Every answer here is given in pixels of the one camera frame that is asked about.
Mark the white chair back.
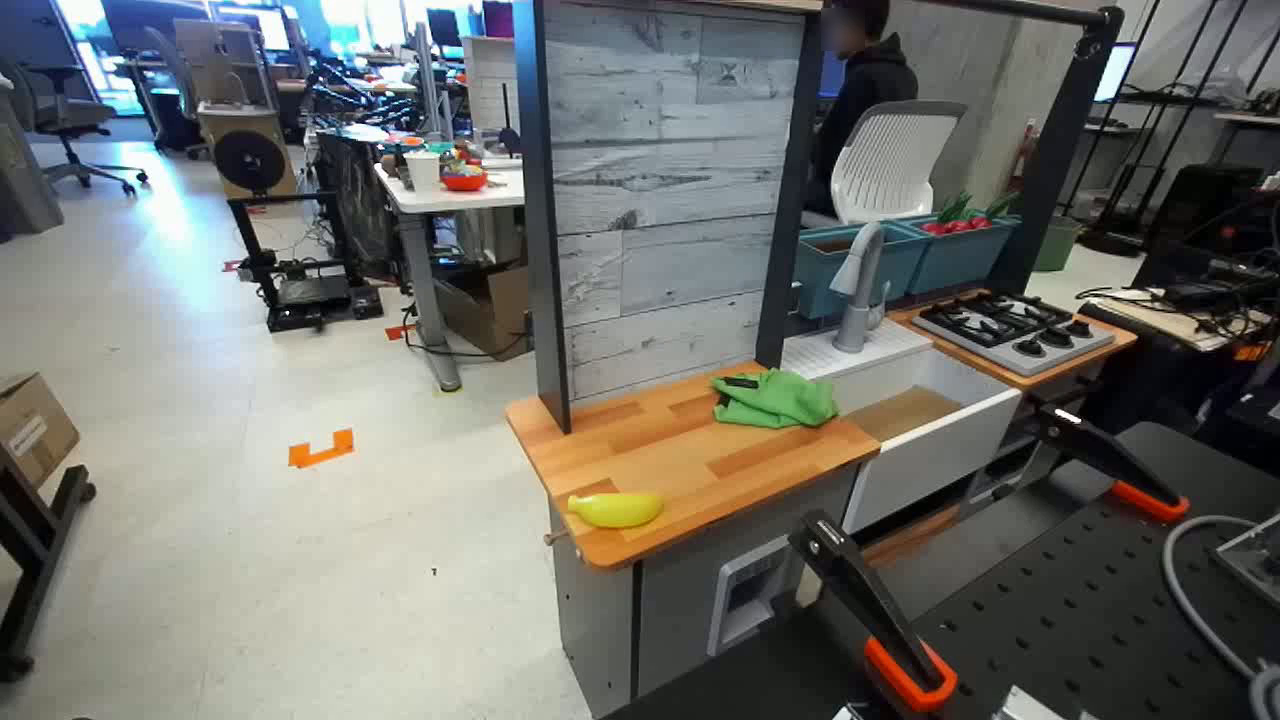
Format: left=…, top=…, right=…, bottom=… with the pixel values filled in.
left=828, top=99, right=971, bottom=227

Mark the cardboard box on stand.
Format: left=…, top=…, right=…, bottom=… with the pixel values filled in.
left=0, top=371, right=84, bottom=495

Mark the white sink basin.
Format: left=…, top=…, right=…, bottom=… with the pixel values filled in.
left=774, top=314, right=1025, bottom=536

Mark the grey wood plank back panel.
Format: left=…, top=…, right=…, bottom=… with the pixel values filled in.
left=540, top=0, right=805, bottom=404

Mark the teal storage bin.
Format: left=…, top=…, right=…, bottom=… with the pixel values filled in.
left=904, top=211, right=1025, bottom=298
left=794, top=215, right=932, bottom=329

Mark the cluttered wooden desk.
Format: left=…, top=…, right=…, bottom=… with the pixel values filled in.
left=1072, top=270, right=1280, bottom=359

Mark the person in black hoodie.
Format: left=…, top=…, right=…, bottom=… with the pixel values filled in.
left=805, top=0, right=925, bottom=215

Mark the white desk with grey leg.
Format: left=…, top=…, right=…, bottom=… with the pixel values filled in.
left=371, top=153, right=530, bottom=394

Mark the cardboard box under desk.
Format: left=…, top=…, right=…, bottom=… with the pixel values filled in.
left=433, top=257, right=537, bottom=359

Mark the white cup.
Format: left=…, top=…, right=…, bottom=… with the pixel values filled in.
left=398, top=146, right=444, bottom=194

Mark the grey faucet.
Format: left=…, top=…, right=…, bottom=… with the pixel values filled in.
left=828, top=215, right=893, bottom=356

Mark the wooden kitchen counter cabinet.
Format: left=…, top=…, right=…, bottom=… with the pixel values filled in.
left=503, top=285, right=1144, bottom=720

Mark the red bowl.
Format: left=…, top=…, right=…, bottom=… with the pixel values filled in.
left=434, top=160, right=491, bottom=194

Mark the yellow toy banana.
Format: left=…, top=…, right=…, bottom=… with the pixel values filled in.
left=562, top=486, right=668, bottom=536

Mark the metal camera bracket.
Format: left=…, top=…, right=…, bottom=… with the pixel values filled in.
left=1210, top=512, right=1280, bottom=613

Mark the black metal stand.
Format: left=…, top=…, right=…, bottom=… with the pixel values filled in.
left=0, top=454, right=100, bottom=688

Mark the grey toy stove top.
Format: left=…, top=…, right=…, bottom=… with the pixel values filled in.
left=917, top=289, right=1115, bottom=375

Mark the green towel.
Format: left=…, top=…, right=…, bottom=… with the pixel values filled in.
left=709, top=366, right=844, bottom=437

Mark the grey cable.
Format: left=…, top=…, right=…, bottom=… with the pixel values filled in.
left=1156, top=512, right=1280, bottom=720

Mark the black clamp with orange handle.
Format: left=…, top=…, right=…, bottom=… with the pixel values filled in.
left=787, top=515, right=963, bottom=720
left=1036, top=399, right=1194, bottom=527

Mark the black stand with spool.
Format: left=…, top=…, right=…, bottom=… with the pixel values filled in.
left=171, top=15, right=389, bottom=336

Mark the black metal kitchen frame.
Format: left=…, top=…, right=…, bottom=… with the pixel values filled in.
left=510, top=0, right=1126, bottom=437

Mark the dark office chair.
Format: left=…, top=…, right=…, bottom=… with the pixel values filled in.
left=0, top=0, right=151, bottom=194

